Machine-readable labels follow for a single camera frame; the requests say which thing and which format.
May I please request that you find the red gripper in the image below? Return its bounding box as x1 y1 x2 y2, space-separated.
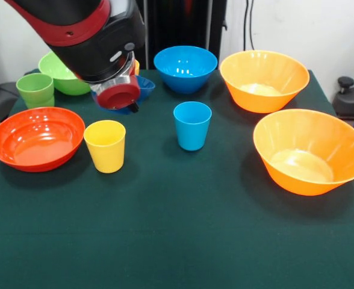
92 75 141 114

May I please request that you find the dark blue plastic bowl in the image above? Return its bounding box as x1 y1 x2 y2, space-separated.
91 75 156 116

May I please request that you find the light blue plastic cup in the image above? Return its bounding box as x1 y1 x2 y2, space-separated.
173 101 213 152

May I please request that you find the orange plastic bowl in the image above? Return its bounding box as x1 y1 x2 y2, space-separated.
253 108 354 197
219 49 311 114

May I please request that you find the light blue plastic bowl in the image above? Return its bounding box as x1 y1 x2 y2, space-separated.
153 45 219 95

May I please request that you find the green plastic bowl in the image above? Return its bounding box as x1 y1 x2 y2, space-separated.
38 51 92 96

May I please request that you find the green plastic cup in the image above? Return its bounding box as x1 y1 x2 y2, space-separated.
16 72 55 103
23 95 56 110

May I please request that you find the red plastic bowl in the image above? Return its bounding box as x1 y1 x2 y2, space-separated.
0 107 86 173

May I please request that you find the dark green tablecloth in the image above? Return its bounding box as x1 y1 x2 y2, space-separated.
0 68 354 289

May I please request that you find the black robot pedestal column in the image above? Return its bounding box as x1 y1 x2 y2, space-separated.
134 0 229 70

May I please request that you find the black hanging cable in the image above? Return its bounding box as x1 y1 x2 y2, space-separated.
242 0 256 51

